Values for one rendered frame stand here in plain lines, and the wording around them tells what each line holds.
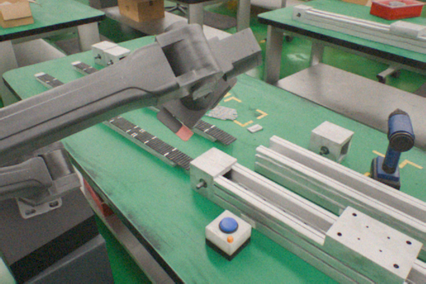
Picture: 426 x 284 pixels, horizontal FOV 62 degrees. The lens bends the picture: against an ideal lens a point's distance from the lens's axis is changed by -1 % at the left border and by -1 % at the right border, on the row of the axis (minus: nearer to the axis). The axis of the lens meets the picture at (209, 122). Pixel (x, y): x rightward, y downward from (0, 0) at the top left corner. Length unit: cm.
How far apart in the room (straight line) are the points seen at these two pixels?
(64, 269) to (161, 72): 66
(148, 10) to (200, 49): 433
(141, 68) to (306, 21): 229
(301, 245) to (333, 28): 186
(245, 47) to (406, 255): 54
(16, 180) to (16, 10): 221
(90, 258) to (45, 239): 14
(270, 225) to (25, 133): 65
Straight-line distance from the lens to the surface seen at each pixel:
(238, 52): 49
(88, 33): 299
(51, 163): 76
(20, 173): 69
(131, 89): 40
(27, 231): 90
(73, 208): 92
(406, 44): 237
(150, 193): 106
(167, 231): 96
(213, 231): 87
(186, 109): 59
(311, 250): 88
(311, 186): 103
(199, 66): 42
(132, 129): 129
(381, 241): 84
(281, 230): 90
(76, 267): 98
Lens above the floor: 149
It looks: 32 degrees down
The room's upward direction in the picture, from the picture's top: straight up
